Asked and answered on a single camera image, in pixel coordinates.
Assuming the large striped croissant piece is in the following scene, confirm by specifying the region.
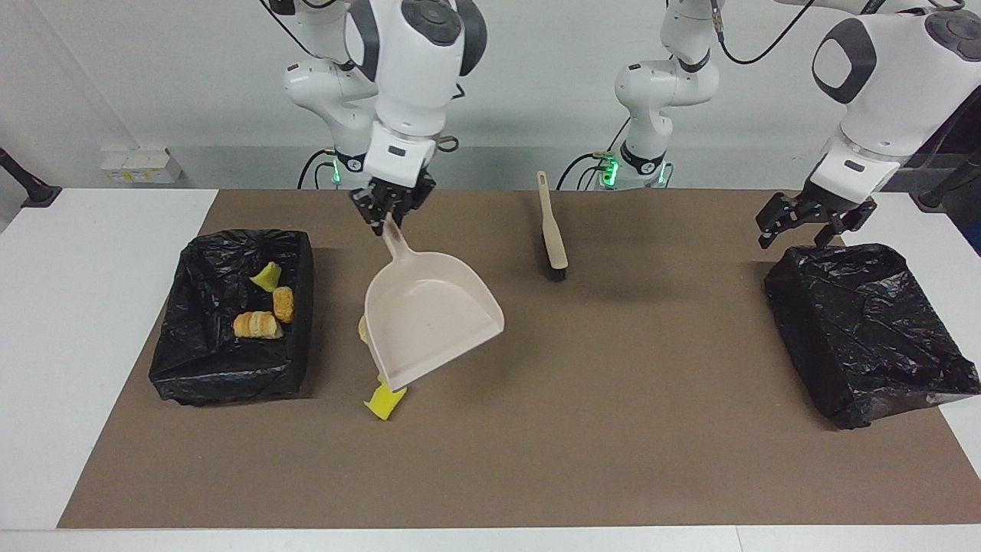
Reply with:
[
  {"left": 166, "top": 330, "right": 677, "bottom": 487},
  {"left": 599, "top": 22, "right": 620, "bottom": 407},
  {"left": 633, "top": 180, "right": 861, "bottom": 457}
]
[{"left": 233, "top": 310, "right": 284, "bottom": 340}]

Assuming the brown table mat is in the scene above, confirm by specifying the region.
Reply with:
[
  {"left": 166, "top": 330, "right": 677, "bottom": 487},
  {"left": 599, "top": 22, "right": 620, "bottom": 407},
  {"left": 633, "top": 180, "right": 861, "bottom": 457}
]
[{"left": 57, "top": 189, "right": 981, "bottom": 530}]

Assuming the yellow sponge piece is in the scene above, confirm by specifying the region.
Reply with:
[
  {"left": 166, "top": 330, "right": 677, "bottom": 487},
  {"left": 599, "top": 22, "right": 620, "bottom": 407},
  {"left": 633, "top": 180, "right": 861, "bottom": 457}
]
[
  {"left": 363, "top": 373, "right": 408, "bottom": 422},
  {"left": 250, "top": 261, "right": 284, "bottom": 293}
]

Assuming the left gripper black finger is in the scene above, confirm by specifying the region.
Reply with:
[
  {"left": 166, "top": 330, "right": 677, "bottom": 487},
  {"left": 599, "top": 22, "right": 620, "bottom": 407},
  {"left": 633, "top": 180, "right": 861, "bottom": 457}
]
[
  {"left": 814, "top": 217, "right": 854, "bottom": 248},
  {"left": 756, "top": 192, "right": 802, "bottom": 251}
]

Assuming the beige hand brush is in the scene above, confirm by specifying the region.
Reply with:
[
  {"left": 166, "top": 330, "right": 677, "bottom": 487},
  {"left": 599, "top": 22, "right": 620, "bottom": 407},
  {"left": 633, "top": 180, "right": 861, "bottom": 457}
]
[{"left": 536, "top": 170, "right": 569, "bottom": 281}]

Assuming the black bag lined bin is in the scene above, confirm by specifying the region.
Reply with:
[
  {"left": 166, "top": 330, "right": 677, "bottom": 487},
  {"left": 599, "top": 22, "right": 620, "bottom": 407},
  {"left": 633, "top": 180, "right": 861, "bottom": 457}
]
[
  {"left": 763, "top": 244, "right": 981, "bottom": 430},
  {"left": 149, "top": 228, "right": 316, "bottom": 407}
]

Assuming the beige plastic dustpan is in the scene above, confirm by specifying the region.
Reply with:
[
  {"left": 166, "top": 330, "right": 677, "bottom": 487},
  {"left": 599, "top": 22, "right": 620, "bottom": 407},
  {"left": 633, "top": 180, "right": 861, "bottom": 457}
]
[{"left": 363, "top": 213, "right": 506, "bottom": 393}]

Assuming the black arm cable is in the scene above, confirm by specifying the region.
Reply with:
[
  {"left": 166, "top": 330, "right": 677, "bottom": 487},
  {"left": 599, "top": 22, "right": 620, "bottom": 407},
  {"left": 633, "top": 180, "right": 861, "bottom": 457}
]
[
  {"left": 261, "top": 0, "right": 462, "bottom": 153},
  {"left": 713, "top": 0, "right": 981, "bottom": 173}
]

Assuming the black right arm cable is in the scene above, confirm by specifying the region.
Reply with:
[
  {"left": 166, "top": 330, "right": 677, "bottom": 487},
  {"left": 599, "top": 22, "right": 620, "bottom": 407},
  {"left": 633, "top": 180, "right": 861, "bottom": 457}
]
[{"left": 261, "top": 0, "right": 462, "bottom": 153}]

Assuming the black stand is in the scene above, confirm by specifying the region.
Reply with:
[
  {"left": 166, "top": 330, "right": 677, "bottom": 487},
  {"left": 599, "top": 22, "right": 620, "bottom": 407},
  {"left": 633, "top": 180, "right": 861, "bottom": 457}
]
[
  {"left": 0, "top": 147, "right": 63, "bottom": 209},
  {"left": 918, "top": 149, "right": 981, "bottom": 213}
]

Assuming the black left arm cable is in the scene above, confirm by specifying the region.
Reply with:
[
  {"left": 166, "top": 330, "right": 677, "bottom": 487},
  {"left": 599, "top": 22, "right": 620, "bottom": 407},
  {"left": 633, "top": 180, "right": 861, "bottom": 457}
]
[{"left": 713, "top": 0, "right": 981, "bottom": 173}]

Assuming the white wall socket box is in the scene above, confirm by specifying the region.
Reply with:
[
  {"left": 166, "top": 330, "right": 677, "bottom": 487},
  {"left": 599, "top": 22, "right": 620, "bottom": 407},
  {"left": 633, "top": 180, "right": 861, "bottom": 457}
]
[{"left": 101, "top": 148, "right": 183, "bottom": 185}]

